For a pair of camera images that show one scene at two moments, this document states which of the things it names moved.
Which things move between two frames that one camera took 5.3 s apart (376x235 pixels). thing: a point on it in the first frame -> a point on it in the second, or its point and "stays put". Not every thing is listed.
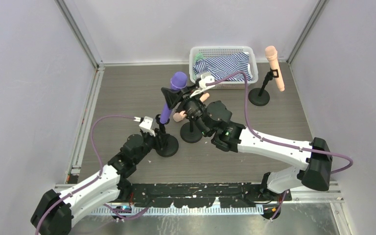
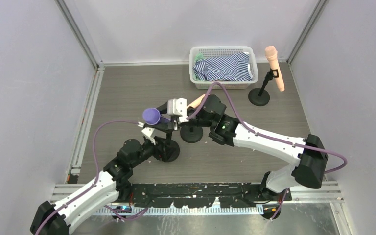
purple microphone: [178, 81] -> [152, 116]
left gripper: [157, 130] -> [161, 130]
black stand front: [260, 97] stays put
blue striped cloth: [221, 65] stays put
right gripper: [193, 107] -> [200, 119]
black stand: [191, 131] stays put
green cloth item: [198, 56] stays put
